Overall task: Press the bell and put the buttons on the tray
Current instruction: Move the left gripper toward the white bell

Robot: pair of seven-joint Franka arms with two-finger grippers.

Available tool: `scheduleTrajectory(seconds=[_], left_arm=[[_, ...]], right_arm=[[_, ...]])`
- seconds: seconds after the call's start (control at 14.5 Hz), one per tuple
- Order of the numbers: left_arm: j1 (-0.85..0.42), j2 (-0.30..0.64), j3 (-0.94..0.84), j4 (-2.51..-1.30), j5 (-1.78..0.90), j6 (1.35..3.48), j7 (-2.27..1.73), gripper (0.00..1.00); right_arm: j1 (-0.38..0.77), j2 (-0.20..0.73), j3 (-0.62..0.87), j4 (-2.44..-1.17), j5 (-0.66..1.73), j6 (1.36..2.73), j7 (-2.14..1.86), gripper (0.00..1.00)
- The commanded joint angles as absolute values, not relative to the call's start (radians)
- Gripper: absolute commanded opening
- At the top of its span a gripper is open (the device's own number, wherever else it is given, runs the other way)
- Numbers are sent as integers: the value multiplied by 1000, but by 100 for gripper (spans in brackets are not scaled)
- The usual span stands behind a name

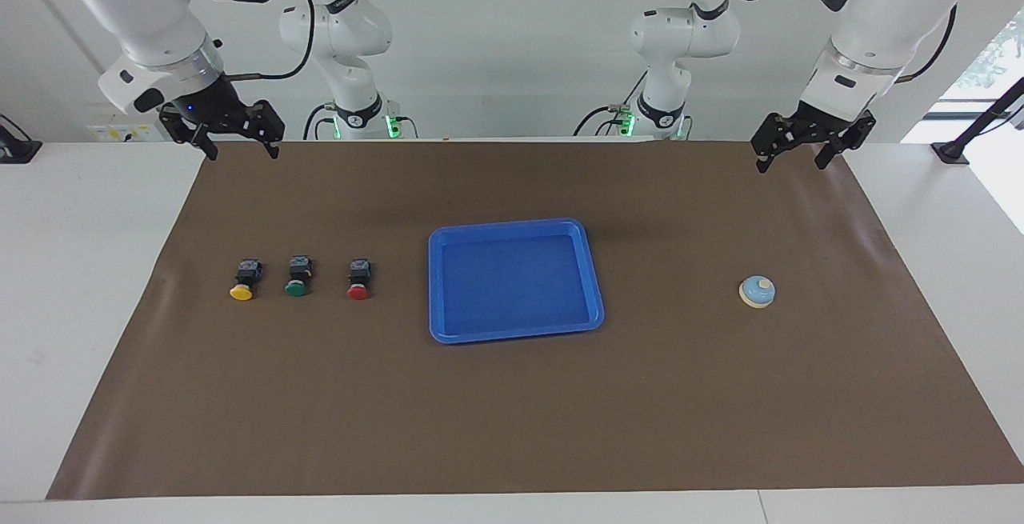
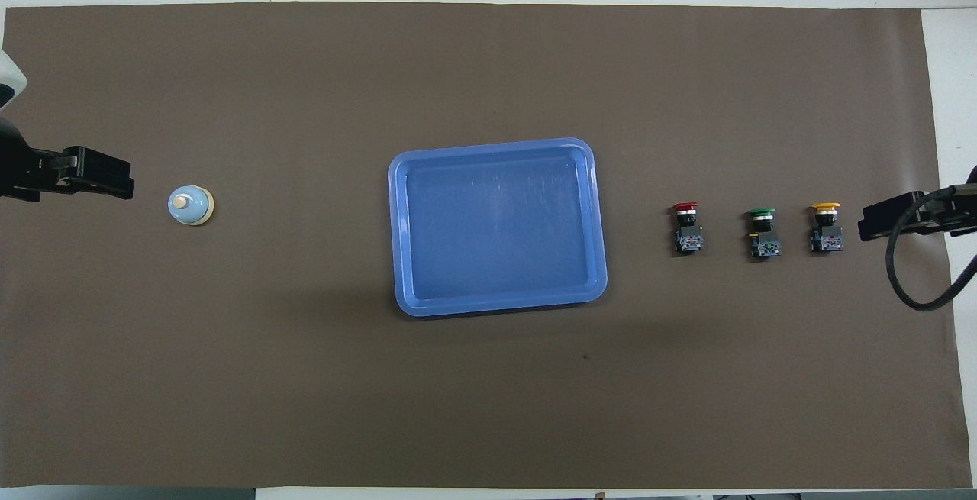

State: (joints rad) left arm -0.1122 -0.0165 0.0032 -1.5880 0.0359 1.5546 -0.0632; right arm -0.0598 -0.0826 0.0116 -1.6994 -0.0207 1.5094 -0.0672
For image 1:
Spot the light blue call bell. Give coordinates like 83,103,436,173
738,276,776,309

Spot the green push button switch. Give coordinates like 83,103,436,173
284,254,314,298

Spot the yellow push button switch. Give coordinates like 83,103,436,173
230,260,263,302

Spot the red push button switch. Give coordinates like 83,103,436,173
347,258,374,302

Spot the blue plastic tray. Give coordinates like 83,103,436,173
428,218,606,345

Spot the black slanted stand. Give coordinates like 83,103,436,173
930,76,1024,166

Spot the brown table mat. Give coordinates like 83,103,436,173
46,140,1024,501

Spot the black base cable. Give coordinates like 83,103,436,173
304,104,337,141
573,68,649,137

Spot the white wall power strip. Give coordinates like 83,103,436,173
86,122,165,143

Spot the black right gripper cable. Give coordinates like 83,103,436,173
222,0,317,81

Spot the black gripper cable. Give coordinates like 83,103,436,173
896,6,958,85
222,0,317,81

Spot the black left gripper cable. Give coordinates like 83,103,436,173
896,6,958,85

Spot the black table clamp mount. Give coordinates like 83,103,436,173
0,114,42,165

